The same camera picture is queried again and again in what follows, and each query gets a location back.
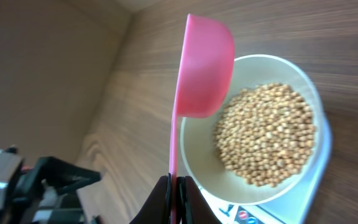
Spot white digital kitchen scale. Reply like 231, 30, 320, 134
201, 119, 333, 224

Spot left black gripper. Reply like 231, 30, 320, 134
9, 157, 101, 224

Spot white bowl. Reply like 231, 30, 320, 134
180, 54, 329, 205

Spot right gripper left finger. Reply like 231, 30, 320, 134
130, 174, 172, 224

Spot pink plastic scoop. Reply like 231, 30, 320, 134
168, 13, 236, 224

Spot soybeans in bowl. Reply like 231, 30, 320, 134
214, 83, 317, 187

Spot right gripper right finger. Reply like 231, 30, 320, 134
176, 176, 221, 224

